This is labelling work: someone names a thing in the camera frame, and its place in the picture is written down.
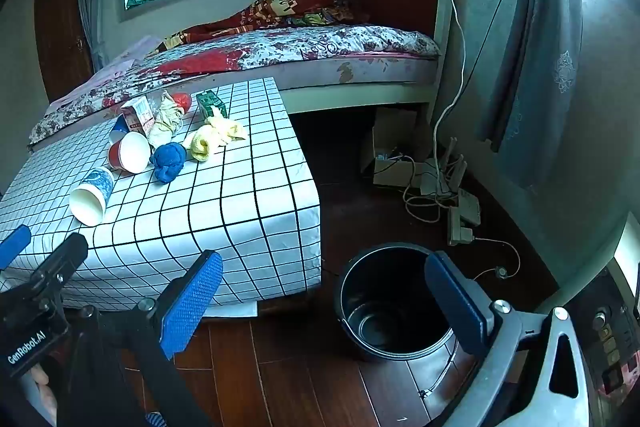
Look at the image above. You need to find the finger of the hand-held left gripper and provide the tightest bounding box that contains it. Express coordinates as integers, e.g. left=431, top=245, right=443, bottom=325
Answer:
left=0, top=225, right=32, bottom=272
left=20, top=233, right=90, bottom=290

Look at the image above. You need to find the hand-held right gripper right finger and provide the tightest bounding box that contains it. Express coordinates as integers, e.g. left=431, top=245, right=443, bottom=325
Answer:
left=424, top=251, right=601, bottom=427

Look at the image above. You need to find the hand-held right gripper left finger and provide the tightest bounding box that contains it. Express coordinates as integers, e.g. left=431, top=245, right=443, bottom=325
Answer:
left=57, top=250, right=224, bottom=427

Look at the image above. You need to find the white and blue paper cup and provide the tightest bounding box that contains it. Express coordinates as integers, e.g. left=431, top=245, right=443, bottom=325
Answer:
left=69, top=167, right=116, bottom=228

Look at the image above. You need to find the black bin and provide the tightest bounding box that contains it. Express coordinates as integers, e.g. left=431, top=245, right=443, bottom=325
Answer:
left=334, top=243, right=461, bottom=400

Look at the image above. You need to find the red and white paper cup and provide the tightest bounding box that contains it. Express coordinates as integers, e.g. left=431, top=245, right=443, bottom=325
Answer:
left=108, top=133, right=152, bottom=174

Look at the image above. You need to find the blue cloth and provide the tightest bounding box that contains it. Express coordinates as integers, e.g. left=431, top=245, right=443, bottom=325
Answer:
left=150, top=143, right=188, bottom=184

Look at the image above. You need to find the white and red carton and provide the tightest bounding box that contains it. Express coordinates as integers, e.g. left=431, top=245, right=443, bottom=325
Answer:
left=120, top=96, right=155, bottom=138

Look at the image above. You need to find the yellow cloth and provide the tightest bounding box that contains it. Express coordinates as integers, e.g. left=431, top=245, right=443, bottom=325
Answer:
left=182, top=114, right=248, bottom=162

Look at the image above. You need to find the beige bag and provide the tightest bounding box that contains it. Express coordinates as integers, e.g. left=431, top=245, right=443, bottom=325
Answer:
left=146, top=91, right=188, bottom=150

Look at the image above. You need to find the green carton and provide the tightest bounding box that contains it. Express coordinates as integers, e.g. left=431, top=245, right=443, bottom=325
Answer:
left=195, top=91, right=228, bottom=120

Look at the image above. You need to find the person's left hand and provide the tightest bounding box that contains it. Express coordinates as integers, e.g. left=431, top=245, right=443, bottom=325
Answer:
left=22, top=364, right=58, bottom=425

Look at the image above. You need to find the white power strip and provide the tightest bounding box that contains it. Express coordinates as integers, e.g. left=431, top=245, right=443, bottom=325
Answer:
left=446, top=206, right=475, bottom=248

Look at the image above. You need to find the white modem box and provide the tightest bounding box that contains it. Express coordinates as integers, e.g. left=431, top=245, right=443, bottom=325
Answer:
left=457, top=188, right=482, bottom=228

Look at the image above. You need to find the white router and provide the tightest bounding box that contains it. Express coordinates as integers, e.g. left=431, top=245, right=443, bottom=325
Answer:
left=419, top=137, right=468, bottom=200

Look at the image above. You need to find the cardboard box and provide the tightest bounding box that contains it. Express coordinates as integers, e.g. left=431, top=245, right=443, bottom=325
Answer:
left=362, top=107, right=420, bottom=188

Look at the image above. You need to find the pink cloth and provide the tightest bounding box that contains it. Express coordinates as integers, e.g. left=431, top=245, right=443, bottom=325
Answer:
left=47, top=36, right=161, bottom=112

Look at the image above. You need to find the brown wooden door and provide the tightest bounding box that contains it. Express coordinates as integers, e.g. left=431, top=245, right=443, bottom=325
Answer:
left=34, top=0, right=96, bottom=104

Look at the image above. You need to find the white bed with red headboard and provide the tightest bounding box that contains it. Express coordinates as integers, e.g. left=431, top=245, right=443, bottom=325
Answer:
left=27, top=0, right=456, bottom=152

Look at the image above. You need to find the blue-grey patterned curtain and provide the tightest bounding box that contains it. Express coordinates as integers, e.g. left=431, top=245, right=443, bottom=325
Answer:
left=477, top=0, right=585, bottom=192

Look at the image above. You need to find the red printed blanket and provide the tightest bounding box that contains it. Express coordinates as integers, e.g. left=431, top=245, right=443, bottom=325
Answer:
left=150, top=0, right=371, bottom=55

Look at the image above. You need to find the tangled white cable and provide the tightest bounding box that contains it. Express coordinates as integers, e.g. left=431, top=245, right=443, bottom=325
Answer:
left=402, top=159, right=456, bottom=225

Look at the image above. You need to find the white charging cable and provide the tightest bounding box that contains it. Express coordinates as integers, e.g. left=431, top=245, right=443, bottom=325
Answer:
left=430, top=0, right=468, bottom=198

